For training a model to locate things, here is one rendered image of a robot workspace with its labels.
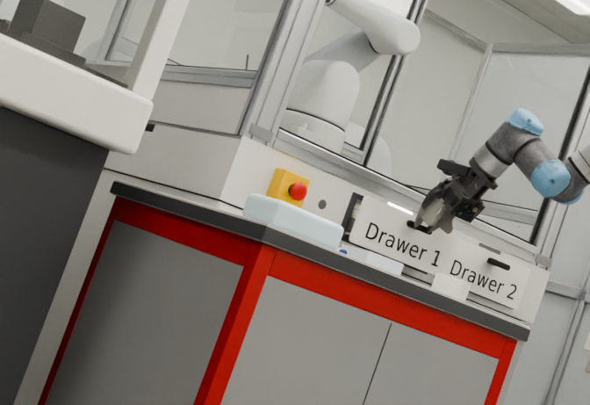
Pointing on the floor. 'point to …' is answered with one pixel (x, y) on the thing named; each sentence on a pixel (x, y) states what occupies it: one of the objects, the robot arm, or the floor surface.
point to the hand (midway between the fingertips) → (423, 223)
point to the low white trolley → (262, 321)
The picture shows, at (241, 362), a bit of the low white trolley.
